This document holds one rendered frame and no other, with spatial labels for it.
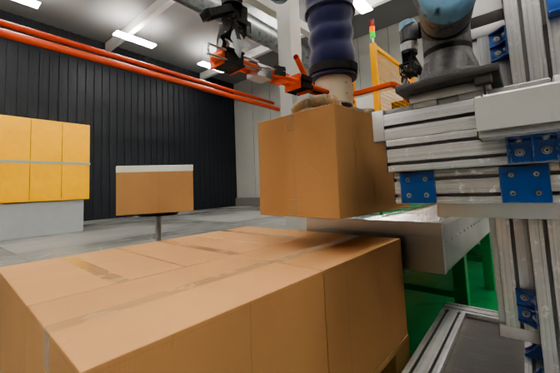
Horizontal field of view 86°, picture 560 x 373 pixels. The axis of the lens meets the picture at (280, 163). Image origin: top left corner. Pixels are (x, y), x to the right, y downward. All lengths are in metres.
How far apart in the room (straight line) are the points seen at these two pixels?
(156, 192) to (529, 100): 2.49
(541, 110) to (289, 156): 0.77
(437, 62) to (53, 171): 7.83
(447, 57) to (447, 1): 0.15
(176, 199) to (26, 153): 5.67
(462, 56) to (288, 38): 2.21
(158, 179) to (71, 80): 9.64
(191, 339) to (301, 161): 0.72
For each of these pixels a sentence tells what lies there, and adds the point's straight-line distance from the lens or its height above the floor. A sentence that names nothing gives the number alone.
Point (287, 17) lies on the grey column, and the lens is 3.07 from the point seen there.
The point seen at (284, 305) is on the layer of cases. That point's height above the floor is 0.50.
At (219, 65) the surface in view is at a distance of 1.01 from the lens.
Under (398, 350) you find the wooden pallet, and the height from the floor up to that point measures 0.12.
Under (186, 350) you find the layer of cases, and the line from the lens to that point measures 0.64.
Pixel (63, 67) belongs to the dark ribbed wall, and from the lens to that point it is 12.26.
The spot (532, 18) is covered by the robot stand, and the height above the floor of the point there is 1.21.
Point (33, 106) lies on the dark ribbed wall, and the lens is 11.68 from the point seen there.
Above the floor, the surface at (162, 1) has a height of 6.01.
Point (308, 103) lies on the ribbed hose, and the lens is 1.30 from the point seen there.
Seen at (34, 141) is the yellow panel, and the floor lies 1.99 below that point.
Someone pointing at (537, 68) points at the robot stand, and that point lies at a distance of 1.07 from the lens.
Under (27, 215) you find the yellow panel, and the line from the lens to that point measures 8.09.
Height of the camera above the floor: 0.78
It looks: 5 degrees up
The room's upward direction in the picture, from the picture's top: 3 degrees counter-clockwise
